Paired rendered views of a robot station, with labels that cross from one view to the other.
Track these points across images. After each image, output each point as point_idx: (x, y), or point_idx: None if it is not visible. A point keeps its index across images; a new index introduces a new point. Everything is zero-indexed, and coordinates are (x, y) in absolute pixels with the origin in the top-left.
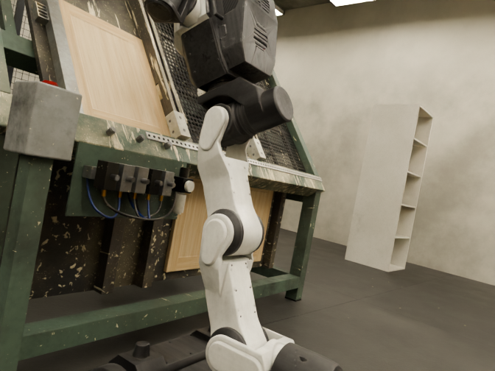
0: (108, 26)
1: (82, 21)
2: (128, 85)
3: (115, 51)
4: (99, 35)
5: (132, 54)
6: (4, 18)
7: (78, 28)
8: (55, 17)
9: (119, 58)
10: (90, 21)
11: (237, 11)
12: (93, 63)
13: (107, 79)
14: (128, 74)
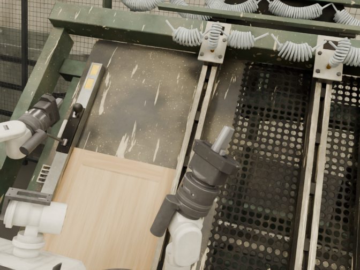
0: (128, 165)
1: (92, 169)
2: (110, 247)
3: (118, 200)
4: (107, 182)
5: (145, 197)
6: (31, 179)
7: (82, 180)
8: (50, 179)
9: (119, 209)
10: (103, 166)
11: None
12: (75, 224)
13: (81, 243)
14: (119, 231)
